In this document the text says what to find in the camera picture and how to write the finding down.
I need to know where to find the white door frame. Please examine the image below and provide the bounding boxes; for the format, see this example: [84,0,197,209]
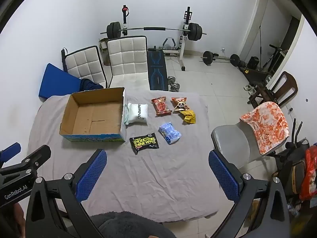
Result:
[240,0,306,66]

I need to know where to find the short barbell with black plates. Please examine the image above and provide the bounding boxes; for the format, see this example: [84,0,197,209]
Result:
[201,51,242,67]

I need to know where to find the chrome dumbbell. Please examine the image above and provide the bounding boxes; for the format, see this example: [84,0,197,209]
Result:
[168,76,181,91]

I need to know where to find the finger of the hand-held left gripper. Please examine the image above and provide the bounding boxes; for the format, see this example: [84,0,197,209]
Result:
[0,142,22,164]
[18,144,52,178]

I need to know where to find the dark wooden chair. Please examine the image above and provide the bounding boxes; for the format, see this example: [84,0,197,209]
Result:
[248,71,298,109]

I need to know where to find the black and blue strap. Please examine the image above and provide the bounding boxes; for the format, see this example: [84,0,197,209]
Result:
[61,48,69,72]

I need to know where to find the white shoes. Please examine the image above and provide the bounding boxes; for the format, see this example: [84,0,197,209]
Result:
[243,84,257,95]

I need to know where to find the orange floral towel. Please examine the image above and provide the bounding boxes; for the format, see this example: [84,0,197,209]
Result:
[240,102,290,156]

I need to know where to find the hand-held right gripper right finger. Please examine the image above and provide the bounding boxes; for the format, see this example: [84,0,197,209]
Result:
[208,149,291,238]

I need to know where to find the long barbell with black plates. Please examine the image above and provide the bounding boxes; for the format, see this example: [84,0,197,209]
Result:
[100,22,207,41]

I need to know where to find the red plastic bag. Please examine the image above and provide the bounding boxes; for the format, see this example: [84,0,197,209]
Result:
[299,146,317,201]

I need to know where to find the yellow snack packet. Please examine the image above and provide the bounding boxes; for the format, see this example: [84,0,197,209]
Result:
[180,109,196,124]

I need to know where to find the grey cable handle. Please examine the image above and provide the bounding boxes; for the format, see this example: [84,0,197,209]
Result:
[162,37,177,49]

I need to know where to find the grey tablecloth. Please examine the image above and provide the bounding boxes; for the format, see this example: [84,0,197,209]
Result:
[29,88,220,222]

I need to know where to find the dark blue cloth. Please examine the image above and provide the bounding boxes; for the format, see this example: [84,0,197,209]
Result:
[79,79,103,91]

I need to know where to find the white barbell rack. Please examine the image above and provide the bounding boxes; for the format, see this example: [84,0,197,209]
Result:
[121,5,196,71]

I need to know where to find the white quilted chair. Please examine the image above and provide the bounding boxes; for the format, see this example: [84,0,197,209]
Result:
[106,35,150,90]
[61,45,108,89]

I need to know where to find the cardboard box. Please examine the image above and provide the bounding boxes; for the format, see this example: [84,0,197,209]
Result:
[59,87,125,143]

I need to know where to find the black exercise machine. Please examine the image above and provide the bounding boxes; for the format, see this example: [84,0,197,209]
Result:
[263,44,289,75]

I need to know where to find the grey plastic chair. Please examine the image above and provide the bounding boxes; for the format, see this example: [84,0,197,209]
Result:
[211,121,290,176]

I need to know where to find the brown carton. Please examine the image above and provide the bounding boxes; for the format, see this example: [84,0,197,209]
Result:
[99,38,109,66]

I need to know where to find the blue tissue packet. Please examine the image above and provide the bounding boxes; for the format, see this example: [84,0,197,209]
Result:
[158,121,182,145]

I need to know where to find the person's dark fleece clothing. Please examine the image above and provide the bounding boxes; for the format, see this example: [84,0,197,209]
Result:
[90,211,176,238]

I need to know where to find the red snack packet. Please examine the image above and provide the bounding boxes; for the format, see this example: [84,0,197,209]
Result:
[151,97,172,116]

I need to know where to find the orange panda snack packet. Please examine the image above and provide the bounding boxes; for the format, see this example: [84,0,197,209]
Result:
[171,97,191,112]

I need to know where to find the black shoe wipes packet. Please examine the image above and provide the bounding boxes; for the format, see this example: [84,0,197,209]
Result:
[129,132,159,155]

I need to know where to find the blue foam mat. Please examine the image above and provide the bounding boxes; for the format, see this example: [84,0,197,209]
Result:
[38,63,82,102]

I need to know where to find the black and blue weight bench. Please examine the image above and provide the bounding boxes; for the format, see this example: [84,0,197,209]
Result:
[147,45,170,90]

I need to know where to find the black and tan backpack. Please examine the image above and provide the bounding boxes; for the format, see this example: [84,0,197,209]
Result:
[284,154,307,199]

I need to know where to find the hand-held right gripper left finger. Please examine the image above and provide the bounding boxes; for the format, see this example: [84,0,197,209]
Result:
[25,149,108,238]

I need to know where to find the white foam packet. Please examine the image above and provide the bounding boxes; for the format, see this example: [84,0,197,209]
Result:
[127,103,149,124]

